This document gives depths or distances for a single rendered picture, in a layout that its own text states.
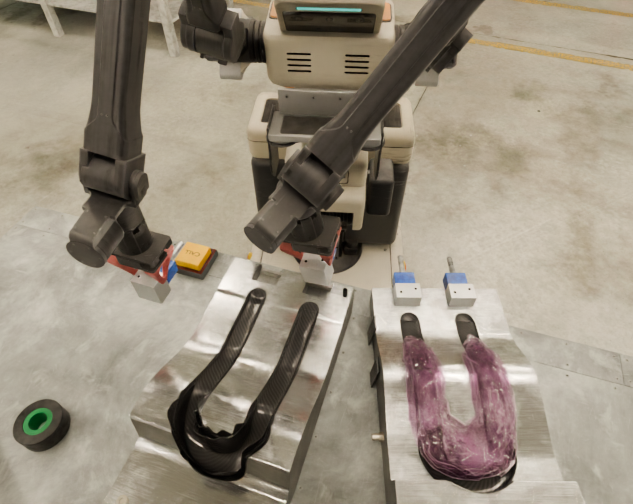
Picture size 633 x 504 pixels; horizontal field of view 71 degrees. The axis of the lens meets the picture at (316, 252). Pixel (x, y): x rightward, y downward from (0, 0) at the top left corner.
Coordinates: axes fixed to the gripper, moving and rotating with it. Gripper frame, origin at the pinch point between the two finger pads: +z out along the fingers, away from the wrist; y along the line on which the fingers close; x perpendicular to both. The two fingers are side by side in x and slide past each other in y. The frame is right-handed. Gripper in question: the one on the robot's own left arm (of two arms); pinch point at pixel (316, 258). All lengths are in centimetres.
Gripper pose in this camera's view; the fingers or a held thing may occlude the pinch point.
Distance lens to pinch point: 83.1
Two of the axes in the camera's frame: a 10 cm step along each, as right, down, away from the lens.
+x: 3.0, -8.0, 5.1
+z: 1.8, 5.8, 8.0
